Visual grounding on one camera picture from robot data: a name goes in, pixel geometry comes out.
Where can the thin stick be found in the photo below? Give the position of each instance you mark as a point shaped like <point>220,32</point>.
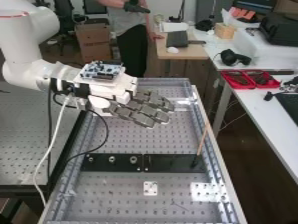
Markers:
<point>201,145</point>

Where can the black headphones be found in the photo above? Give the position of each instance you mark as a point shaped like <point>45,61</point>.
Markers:
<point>233,57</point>

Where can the cardboard box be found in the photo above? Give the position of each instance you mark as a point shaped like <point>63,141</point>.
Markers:
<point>93,43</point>

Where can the dark grey box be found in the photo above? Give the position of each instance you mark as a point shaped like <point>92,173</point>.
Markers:
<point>177,39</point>

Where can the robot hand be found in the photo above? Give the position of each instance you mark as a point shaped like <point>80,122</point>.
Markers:
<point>111,90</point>

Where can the black plate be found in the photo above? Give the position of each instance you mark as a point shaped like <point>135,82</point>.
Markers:
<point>173,163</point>

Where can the black case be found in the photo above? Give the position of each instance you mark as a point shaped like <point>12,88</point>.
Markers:
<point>280,30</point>

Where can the small black object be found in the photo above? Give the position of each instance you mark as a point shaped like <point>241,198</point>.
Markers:
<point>268,96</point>

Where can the person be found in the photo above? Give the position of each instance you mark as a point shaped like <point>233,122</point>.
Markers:
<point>133,43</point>

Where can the clear box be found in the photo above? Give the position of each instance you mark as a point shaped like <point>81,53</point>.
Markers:
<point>67,186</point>

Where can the wooden desk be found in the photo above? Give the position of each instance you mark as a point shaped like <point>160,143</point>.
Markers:
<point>186,54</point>

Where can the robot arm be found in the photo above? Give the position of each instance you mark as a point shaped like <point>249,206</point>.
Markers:
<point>27,40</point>

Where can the white desk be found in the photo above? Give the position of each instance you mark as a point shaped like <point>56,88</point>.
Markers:
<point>266,116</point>
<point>266,56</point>

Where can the red tray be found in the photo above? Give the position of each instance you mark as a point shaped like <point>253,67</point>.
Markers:
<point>265,78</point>
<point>238,79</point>

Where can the white mouse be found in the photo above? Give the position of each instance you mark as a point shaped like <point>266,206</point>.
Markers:
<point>172,50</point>

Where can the black office chair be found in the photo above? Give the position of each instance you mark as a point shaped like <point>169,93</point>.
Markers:
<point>64,13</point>

